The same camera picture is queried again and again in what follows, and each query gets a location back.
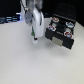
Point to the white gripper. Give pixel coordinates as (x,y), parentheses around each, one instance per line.
(33,15)

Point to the black kcup holder drawer box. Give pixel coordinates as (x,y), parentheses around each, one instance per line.
(65,13)

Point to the white kcup with green lid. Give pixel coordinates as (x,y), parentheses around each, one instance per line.
(34,39)

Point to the red blue kcup in drawer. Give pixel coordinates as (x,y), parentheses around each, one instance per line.
(55,20)

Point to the red blue kcup front right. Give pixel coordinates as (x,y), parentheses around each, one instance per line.
(67,33)

